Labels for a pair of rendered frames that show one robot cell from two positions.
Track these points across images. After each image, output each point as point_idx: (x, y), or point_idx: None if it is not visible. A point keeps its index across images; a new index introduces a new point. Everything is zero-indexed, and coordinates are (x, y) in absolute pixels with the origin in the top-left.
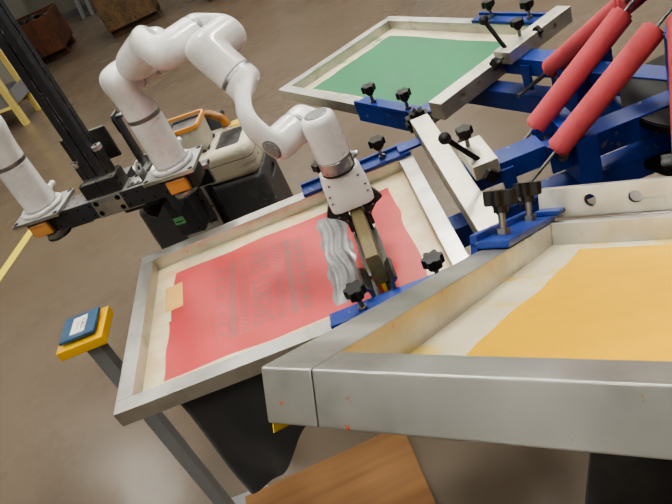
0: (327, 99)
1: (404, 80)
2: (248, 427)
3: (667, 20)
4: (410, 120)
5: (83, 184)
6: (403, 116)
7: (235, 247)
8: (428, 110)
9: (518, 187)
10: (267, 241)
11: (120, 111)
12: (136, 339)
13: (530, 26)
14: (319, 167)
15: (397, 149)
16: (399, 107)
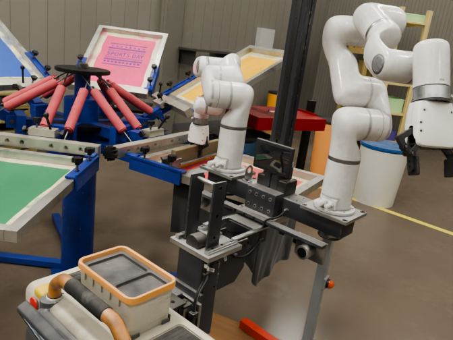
0: (58, 193)
1: (17, 182)
2: None
3: (114, 85)
4: (118, 148)
5: (292, 179)
6: (94, 163)
7: None
8: (95, 154)
9: None
10: None
11: (248, 117)
12: (306, 184)
13: (4, 134)
14: (207, 119)
15: (137, 156)
16: (86, 163)
